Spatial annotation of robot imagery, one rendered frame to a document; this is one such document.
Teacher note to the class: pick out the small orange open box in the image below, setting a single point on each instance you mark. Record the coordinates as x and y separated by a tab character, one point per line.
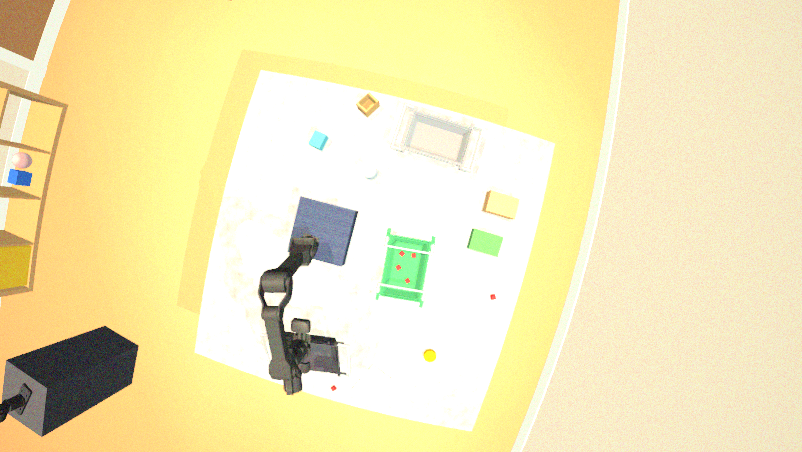
368	104

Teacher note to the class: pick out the tan cardboard box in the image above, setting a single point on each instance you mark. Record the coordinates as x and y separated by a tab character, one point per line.
500	204

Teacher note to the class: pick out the green plastic tray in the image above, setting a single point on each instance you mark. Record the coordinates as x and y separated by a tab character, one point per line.
413	269

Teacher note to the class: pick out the light green block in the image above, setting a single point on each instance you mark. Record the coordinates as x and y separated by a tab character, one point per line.
481	241

